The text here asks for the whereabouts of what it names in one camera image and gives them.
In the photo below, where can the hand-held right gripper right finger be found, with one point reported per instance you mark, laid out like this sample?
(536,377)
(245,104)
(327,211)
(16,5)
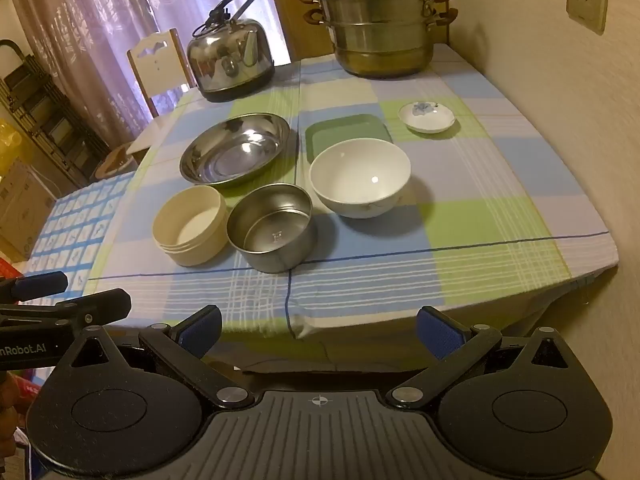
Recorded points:
(440,332)

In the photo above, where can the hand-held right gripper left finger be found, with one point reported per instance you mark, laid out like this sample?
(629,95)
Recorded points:
(200,332)

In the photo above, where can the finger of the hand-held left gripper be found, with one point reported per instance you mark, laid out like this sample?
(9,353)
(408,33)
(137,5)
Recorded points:
(95,306)
(40,285)

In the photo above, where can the cream plastic bowl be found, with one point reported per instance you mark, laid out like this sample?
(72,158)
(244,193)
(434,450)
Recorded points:
(192,225)

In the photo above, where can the stainless steel bowl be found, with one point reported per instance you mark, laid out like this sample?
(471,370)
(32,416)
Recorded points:
(270,230)

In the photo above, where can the white ceramic bowl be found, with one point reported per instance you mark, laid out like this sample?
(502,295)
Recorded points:
(357,175)

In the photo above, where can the large stainless steel basin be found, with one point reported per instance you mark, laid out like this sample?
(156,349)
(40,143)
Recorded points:
(230,152)

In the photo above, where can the small floral white dish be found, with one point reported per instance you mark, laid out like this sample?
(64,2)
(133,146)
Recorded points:
(426,119)

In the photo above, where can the green square plate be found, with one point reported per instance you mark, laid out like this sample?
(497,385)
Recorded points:
(345,127)

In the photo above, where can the red box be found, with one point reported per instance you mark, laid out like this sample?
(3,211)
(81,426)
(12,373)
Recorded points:
(20,385)

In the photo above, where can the blue patterned cloth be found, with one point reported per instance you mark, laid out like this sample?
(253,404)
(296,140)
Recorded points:
(75,225)

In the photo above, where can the cardboard box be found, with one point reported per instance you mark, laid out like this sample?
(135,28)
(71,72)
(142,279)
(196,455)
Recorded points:
(22,210)

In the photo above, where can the yellow plastic bag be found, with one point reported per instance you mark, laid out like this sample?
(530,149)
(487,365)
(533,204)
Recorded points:
(10,147)

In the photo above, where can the woven basket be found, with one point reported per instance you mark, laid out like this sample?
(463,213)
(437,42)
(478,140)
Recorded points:
(117,162)

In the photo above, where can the checked pastel tablecloth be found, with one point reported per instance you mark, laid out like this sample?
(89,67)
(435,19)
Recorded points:
(475,185)

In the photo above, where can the black metal rack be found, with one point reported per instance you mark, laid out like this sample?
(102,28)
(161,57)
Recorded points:
(45,110)

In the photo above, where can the white wooden chair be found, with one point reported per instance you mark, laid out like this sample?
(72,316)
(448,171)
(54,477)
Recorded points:
(157,67)

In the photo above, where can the purple lace curtain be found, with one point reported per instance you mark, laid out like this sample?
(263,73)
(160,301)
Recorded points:
(100,25)

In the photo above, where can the stainless steel kettle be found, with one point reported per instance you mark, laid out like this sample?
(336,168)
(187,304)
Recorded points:
(230,55)

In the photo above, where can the stainless steel steamer pot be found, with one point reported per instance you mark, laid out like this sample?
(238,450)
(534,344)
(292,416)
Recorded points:
(380,20)

